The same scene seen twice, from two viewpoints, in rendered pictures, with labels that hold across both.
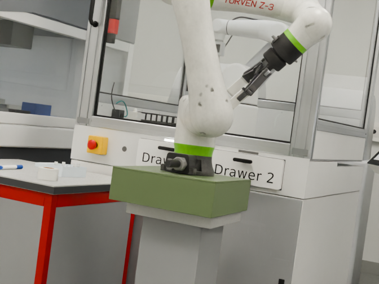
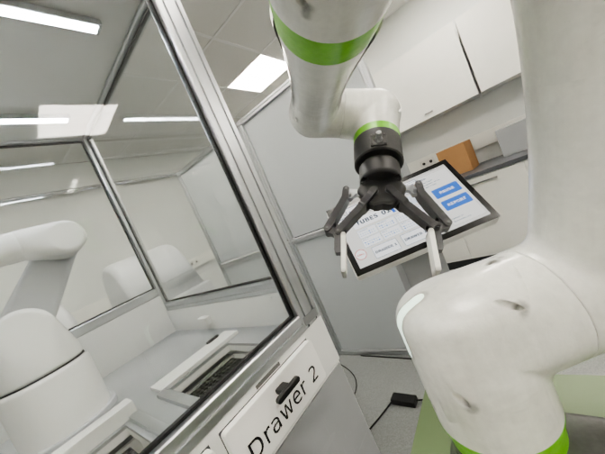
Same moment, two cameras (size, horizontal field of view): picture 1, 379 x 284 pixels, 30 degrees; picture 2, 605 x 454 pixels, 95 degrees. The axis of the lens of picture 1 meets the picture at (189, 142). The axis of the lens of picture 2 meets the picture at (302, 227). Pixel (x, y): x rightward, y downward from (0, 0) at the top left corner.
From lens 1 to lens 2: 2.30 m
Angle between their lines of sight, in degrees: 75
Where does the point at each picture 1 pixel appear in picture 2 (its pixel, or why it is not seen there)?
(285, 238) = (352, 417)
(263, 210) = (323, 420)
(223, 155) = (248, 420)
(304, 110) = (287, 267)
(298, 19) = (383, 103)
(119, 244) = not seen: outside the picture
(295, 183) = (327, 352)
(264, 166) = (301, 367)
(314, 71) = (270, 220)
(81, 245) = not seen: outside the picture
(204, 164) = not seen: hidden behind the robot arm
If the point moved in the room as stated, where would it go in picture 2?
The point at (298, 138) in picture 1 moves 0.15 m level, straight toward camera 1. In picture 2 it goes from (301, 304) to (351, 289)
